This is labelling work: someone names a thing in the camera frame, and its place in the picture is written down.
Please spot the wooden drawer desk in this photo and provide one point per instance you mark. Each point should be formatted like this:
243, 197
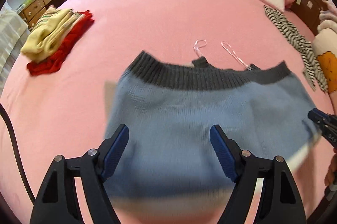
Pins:
35, 9

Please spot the pink bed sheet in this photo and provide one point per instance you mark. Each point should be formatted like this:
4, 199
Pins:
66, 112

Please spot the blue white knit sweater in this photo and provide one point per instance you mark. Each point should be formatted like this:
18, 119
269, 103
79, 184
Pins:
170, 109

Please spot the dark wooden headboard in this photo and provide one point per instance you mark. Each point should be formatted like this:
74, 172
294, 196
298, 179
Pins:
308, 11

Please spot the finger of the distant right gripper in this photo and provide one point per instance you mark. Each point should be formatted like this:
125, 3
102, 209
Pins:
327, 124

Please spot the person right hand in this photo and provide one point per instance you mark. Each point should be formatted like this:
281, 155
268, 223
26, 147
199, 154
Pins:
331, 172

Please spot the red folded garment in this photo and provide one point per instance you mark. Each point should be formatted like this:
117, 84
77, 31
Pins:
53, 63

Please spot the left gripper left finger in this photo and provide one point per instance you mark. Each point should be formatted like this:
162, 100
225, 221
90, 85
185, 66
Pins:
57, 201

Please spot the black white striped garment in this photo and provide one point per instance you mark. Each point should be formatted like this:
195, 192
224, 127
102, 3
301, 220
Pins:
312, 71

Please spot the white lace covered furniture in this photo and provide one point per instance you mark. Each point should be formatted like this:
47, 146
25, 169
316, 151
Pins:
14, 32

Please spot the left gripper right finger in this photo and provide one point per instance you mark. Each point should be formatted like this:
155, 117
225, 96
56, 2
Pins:
280, 200

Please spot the yellow folded garment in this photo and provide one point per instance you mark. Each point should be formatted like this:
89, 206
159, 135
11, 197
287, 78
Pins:
49, 32

